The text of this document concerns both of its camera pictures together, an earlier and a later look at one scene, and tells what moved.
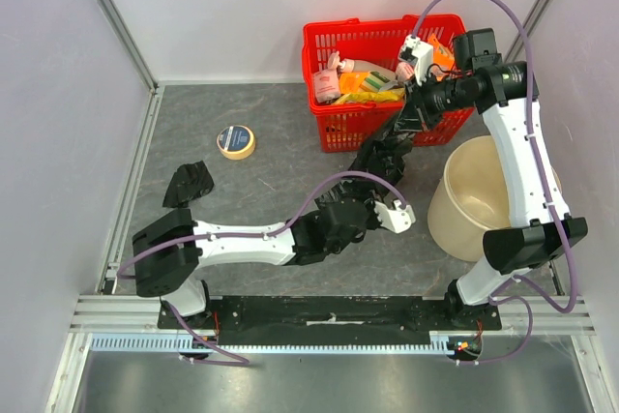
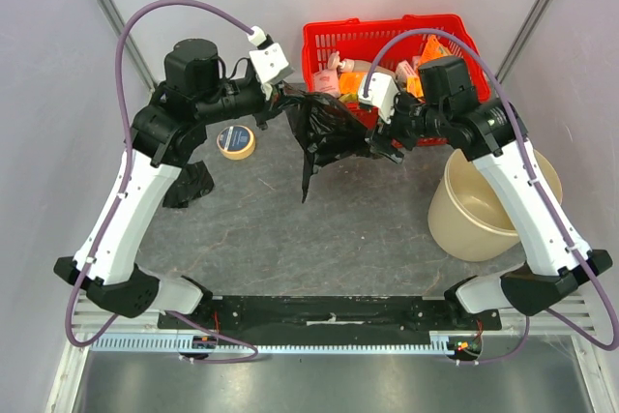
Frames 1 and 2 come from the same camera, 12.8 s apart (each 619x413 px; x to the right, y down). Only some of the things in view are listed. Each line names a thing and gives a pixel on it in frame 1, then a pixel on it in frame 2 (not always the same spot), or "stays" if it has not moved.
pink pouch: [327, 85] stays
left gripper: [357, 198] → [276, 103]
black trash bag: [189, 182] stays
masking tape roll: [236, 141] stays
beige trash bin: [468, 197] stays
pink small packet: [404, 71] stays
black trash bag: [386, 151] → [323, 131]
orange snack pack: [350, 81] stays
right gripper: [416, 103] → [388, 129]
